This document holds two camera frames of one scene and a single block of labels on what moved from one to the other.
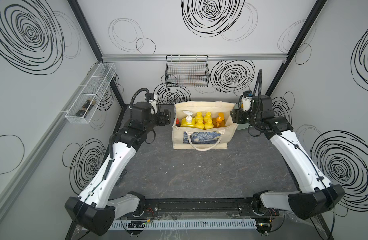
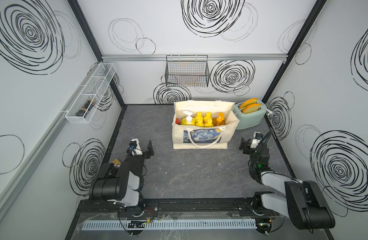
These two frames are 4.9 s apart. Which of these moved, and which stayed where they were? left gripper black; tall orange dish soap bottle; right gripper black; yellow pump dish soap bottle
Moved: left gripper black; right gripper black
Stayed: tall orange dish soap bottle; yellow pump dish soap bottle
